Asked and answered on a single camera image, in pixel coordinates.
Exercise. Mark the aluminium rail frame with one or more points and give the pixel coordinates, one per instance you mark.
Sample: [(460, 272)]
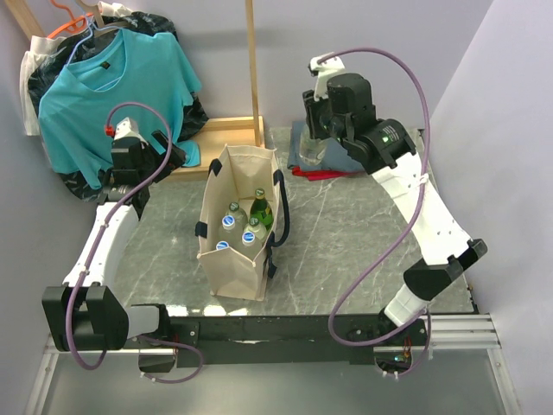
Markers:
[(464, 373)]

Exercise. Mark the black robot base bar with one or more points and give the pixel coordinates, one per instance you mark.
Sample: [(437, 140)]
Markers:
[(287, 339)]

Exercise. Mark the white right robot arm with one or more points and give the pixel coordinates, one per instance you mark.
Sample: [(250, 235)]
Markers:
[(388, 154)]

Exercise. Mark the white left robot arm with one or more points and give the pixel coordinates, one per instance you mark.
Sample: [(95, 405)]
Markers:
[(100, 321)]

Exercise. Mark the orange clothes hanger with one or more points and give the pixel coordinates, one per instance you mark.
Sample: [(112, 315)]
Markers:
[(75, 25)]

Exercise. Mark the wooden rack base tray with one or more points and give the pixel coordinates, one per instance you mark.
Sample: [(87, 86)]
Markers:
[(216, 134)]

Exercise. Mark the light blue wire hanger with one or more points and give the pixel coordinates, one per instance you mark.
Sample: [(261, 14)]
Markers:
[(96, 64)]

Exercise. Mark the wooden rack left post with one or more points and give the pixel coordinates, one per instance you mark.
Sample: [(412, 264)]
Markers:
[(25, 18)]

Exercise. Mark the turquoise t-shirt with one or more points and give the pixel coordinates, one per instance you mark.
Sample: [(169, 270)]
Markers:
[(158, 74)]

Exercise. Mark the clear bottle green cap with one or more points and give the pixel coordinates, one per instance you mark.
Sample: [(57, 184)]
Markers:
[(311, 150), (238, 213), (255, 226)]

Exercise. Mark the clear bottle blue cap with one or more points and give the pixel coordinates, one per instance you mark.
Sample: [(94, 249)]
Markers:
[(221, 245), (250, 245), (228, 230)]

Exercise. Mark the green glass bottle yellow label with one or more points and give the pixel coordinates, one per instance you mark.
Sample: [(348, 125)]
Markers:
[(261, 209)]

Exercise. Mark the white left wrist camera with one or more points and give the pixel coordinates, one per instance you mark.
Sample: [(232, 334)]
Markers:
[(125, 128)]

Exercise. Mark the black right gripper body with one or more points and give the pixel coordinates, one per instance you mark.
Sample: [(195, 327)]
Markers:
[(320, 122)]

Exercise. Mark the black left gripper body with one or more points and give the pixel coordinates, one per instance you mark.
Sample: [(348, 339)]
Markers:
[(154, 160)]

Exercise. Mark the wooden rack post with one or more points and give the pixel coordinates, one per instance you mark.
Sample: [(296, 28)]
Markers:
[(25, 18), (251, 39)]

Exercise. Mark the wooden clothes hanger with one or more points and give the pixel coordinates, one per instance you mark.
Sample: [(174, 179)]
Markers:
[(99, 27)]

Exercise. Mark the red folded garment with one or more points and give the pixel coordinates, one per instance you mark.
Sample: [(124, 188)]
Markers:
[(317, 175)]

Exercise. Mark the beige canvas tote bag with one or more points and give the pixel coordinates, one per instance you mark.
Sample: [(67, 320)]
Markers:
[(233, 177)]

